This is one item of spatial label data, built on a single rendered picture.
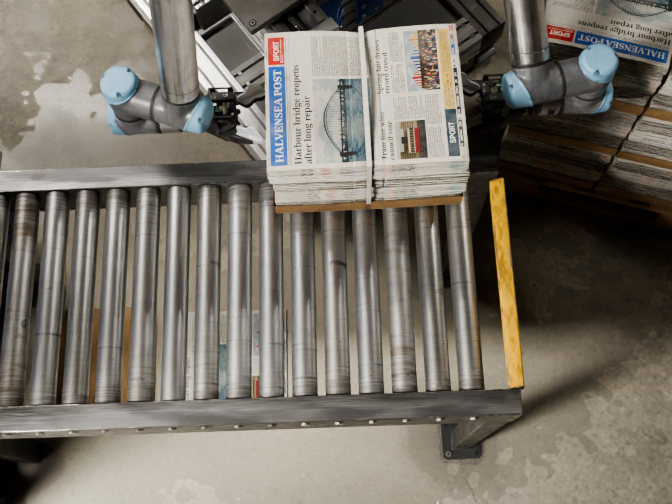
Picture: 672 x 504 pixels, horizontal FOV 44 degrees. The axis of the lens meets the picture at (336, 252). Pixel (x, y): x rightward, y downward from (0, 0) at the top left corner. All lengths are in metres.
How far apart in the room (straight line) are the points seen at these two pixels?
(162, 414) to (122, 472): 0.86
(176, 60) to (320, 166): 0.33
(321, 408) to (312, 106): 0.57
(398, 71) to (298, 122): 0.21
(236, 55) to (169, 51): 1.04
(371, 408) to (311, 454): 0.82
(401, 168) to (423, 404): 0.45
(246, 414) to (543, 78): 0.87
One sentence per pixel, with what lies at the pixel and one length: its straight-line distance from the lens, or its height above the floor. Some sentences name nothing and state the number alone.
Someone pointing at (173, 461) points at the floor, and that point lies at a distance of 2.46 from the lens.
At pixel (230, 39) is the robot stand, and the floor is 0.21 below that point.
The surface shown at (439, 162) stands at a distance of 1.50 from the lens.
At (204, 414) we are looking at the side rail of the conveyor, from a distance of 1.63.
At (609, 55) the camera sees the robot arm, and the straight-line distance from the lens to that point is 1.72.
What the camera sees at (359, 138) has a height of 1.03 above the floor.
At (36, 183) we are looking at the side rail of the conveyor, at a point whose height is 0.80.
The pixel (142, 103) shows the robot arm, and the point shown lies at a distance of 1.69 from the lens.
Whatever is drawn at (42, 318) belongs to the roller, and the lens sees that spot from 1.76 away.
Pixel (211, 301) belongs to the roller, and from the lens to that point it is 1.68.
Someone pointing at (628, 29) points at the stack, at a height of 0.83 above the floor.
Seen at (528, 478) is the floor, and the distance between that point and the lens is 2.44.
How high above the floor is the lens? 2.39
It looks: 72 degrees down
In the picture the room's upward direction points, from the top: 7 degrees counter-clockwise
